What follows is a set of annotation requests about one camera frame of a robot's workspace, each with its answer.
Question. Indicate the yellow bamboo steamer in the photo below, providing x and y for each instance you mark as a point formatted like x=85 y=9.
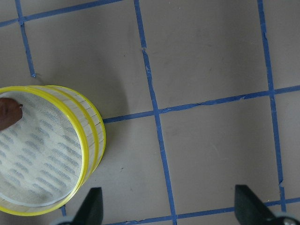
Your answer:
x=47 y=155

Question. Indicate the brown bun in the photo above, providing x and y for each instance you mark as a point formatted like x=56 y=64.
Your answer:
x=10 y=112

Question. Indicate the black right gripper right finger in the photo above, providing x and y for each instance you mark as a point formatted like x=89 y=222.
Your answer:
x=250 y=210

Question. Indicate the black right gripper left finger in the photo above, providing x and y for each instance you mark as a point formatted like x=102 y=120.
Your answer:
x=91 y=211

